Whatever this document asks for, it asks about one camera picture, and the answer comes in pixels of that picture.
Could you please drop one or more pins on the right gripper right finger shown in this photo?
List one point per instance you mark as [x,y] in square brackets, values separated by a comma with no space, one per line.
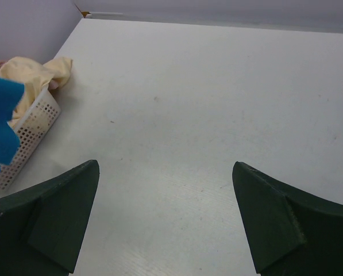
[289,231]

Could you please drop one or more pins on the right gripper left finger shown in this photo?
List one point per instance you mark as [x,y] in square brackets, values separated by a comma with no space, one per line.
[42,227]

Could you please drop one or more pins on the bright blue t shirt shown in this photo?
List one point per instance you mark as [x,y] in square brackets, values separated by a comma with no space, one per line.
[10,95]

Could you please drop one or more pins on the pale yellow t shirt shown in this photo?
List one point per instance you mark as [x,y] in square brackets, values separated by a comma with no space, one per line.
[54,74]

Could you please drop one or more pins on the white perforated plastic basket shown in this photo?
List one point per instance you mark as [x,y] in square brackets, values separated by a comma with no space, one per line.
[30,129]

